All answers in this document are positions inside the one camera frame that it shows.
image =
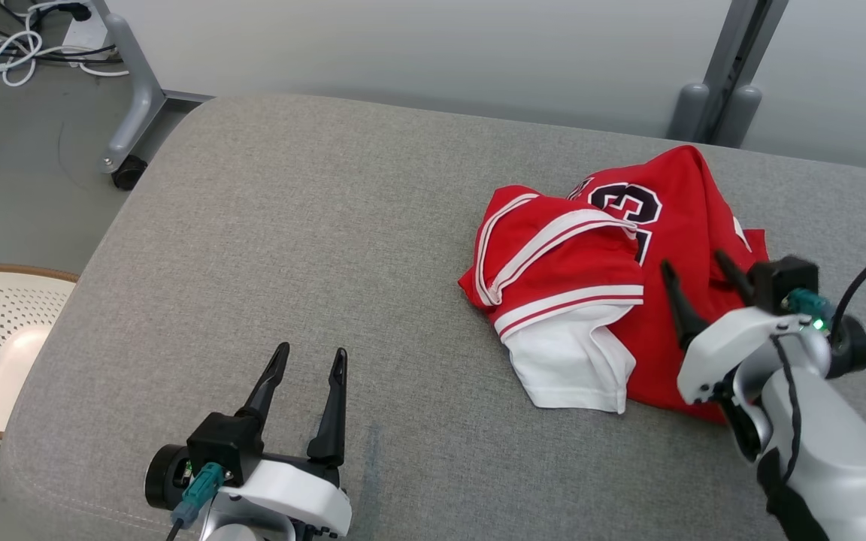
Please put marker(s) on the grey metal partition post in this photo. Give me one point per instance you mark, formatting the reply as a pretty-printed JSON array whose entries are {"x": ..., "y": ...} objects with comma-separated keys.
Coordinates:
[{"x": 745, "y": 52}]

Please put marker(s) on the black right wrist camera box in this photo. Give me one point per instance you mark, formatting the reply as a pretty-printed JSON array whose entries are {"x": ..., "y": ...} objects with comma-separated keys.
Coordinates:
[{"x": 779, "y": 278}]

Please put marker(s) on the white power strip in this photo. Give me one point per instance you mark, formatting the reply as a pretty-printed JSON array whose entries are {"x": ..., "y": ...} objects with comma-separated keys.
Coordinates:
[{"x": 87, "y": 34}]

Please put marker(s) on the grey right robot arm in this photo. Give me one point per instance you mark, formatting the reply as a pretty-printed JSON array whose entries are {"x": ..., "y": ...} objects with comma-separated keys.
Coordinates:
[{"x": 846, "y": 466}]

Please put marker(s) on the grey metal desk leg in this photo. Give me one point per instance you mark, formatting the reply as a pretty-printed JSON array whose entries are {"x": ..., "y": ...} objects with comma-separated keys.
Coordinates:
[{"x": 136, "y": 98}]

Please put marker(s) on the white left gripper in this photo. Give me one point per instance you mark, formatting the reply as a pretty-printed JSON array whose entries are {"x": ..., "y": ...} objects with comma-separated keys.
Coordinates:
[{"x": 290, "y": 488}]

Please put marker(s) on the grey rounded post foot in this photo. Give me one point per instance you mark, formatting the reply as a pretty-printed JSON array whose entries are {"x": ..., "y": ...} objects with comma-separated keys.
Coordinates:
[
  {"x": 688, "y": 113},
  {"x": 741, "y": 116}
]

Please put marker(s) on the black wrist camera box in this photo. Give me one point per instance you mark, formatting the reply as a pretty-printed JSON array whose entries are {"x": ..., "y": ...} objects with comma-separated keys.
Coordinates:
[
  {"x": 779, "y": 278},
  {"x": 222, "y": 447}
]

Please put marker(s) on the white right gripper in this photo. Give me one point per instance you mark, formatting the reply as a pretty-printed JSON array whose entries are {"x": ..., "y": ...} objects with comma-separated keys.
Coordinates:
[{"x": 726, "y": 346}]

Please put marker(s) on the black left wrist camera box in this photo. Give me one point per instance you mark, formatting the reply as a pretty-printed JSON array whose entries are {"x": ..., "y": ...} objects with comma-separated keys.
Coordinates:
[{"x": 222, "y": 447}]

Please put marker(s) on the red jersey with white sleeves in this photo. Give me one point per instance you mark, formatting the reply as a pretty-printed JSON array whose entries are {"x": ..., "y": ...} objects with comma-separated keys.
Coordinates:
[{"x": 553, "y": 255}]

